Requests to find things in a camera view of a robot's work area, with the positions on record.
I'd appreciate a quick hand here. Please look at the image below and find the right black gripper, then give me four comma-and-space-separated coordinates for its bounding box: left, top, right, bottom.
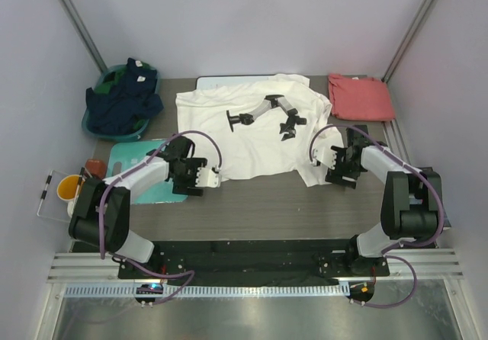
326, 145, 361, 189

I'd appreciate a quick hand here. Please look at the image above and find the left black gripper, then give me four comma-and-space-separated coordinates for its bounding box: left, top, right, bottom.
172, 159, 207, 196

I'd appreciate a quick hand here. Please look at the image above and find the white printed t-shirt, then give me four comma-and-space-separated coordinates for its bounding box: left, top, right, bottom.
175, 74, 332, 187

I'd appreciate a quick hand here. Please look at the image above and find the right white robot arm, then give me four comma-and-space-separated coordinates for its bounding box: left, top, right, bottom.
325, 125, 445, 275

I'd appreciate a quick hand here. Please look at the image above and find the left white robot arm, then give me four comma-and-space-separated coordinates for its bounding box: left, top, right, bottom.
68, 136, 208, 278

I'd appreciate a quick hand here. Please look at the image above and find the teal laundry basket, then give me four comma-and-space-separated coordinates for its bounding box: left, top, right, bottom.
82, 63, 163, 143

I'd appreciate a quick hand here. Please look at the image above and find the teal cutting board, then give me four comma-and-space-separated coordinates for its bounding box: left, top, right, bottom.
106, 140, 188, 205

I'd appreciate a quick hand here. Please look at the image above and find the folded pink t-shirt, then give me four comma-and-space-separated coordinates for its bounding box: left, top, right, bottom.
328, 74, 396, 122

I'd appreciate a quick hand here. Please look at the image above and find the small brown red object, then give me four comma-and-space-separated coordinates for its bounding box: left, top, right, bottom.
85, 159, 107, 179

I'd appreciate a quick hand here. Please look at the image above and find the navy blue t-shirt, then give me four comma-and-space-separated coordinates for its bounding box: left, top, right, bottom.
85, 57, 165, 135

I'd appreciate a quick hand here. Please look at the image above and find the white dry-erase board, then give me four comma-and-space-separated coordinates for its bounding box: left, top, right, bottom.
195, 75, 271, 90

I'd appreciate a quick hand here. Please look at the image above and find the white mug orange inside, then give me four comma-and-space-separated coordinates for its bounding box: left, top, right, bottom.
56, 175, 84, 217

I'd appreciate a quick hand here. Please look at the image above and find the green t-shirt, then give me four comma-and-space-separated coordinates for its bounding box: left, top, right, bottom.
94, 66, 127, 95

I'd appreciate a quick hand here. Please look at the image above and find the clear acrylic sheet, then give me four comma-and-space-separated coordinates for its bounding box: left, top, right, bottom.
37, 168, 85, 223

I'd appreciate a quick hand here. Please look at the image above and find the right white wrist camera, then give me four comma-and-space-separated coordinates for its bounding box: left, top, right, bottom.
312, 147, 337, 169

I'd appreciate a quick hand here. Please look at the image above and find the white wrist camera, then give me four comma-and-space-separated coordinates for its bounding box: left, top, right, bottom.
312, 147, 337, 169
195, 167, 222, 188

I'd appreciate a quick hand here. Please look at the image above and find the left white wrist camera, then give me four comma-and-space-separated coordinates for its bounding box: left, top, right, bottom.
195, 167, 222, 188

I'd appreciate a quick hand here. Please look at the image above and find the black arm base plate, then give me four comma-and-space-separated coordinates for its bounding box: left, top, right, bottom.
70, 239, 438, 286

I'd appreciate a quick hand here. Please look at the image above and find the white slotted cable duct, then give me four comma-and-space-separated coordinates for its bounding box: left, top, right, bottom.
64, 282, 350, 299

